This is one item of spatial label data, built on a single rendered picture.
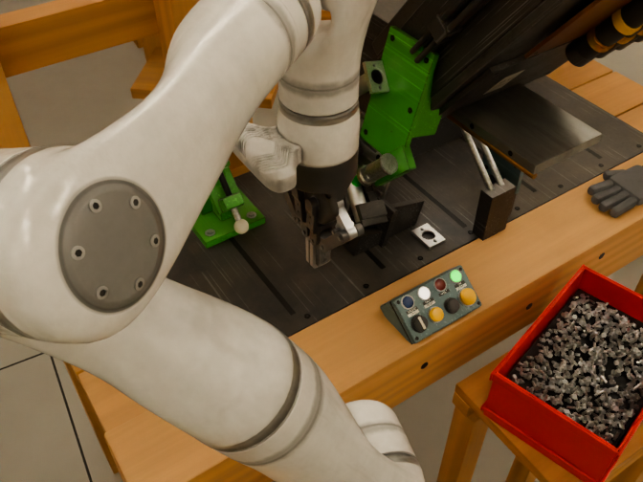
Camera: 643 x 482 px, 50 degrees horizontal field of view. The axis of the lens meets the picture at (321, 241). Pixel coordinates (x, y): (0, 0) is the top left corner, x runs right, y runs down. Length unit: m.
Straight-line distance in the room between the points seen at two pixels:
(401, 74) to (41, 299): 0.96
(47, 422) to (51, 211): 1.99
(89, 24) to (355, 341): 0.73
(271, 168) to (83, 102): 2.96
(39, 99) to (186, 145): 3.27
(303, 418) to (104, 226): 0.23
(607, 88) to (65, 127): 2.34
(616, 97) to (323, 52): 1.40
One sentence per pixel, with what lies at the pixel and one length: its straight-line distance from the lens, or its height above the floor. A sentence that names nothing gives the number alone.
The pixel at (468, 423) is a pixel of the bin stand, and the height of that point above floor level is 0.73.
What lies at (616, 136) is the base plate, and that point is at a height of 0.90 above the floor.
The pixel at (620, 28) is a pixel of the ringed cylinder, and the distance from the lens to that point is 1.14.
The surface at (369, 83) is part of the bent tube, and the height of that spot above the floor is 1.20.
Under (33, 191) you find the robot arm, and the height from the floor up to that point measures 1.64.
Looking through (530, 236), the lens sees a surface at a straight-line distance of 1.39.
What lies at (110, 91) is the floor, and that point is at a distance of 3.57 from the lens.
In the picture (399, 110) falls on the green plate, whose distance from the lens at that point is 1.20.
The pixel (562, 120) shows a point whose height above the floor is 1.13.
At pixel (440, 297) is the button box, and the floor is 0.94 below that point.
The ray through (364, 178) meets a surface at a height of 1.04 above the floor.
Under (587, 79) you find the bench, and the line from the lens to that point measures 1.94.
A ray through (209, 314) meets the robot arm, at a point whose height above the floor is 1.49.
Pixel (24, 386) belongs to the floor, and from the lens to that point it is 2.38.
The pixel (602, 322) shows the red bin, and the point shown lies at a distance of 1.31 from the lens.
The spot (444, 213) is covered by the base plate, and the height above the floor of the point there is 0.90.
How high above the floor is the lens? 1.82
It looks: 44 degrees down
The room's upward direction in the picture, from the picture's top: straight up
